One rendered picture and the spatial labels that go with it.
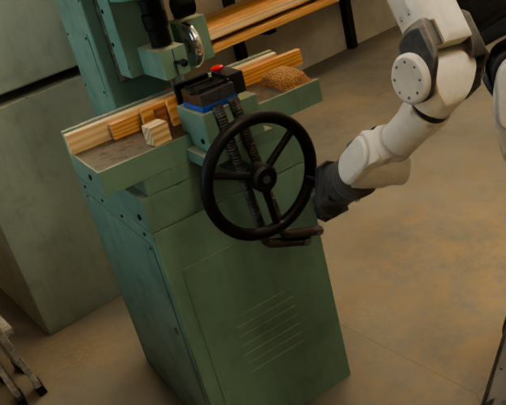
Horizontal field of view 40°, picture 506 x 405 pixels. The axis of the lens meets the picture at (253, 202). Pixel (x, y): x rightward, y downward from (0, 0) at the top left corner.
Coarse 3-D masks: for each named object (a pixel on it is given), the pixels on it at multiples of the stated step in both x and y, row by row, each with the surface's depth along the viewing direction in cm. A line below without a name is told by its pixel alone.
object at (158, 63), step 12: (144, 48) 168; (156, 48) 165; (168, 48) 162; (180, 48) 163; (144, 60) 170; (156, 60) 163; (168, 60) 162; (144, 72) 174; (156, 72) 167; (168, 72) 163; (180, 72) 164
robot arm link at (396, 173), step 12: (348, 144) 133; (336, 168) 132; (384, 168) 125; (396, 168) 125; (408, 168) 126; (336, 180) 132; (372, 180) 125; (384, 180) 126; (396, 180) 127; (348, 192) 131; (360, 192) 131; (372, 192) 133
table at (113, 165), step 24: (264, 96) 168; (288, 96) 168; (312, 96) 172; (120, 144) 162; (144, 144) 158; (168, 144) 155; (192, 144) 158; (240, 144) 154; (96, 168) 151; (120, 168) 151; (144, 168) 154; (168, 168) 157
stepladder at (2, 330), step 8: (0, 320) 230; (0, 328) 223; (8, 328) 224; (0, 336) 219; (8, 336) 224; (0, 344) 241; (8, 344) 221; (8, 352) 241; (16, 352) 223; (16, 360) 224; (0, 368) 222; (16, 368) 248; (24, 368) 226; (0, 376) 223; (8, 376) 225; (32, 376) 229; (8, 384) 225; (32, 384) 234; (40, 384) 231; (16, 392) 228; (40, 392) 231; (16, 400) 228; (24, 400) 228
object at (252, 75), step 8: (280, 56) 182; (288, 56) 183; (296, 56) 185; (256, 64) 181; (264, 64) 180; (272, 64) 181; (280, 64) 183; (288, 64) 184; (296, 64) 185; (248, 72) 178; (256, 72) 180; (264, 72) 181; (248, 80) 179; (256, 80) 180; (136, 112) 167; (120, 120) 165; (128, 120) 165; (136, 120) 166; (112, 128) 164; (120, 128) 165; (128, 128) 166; (136, 128) 167; (112, 136) 165; (120, 136) 165
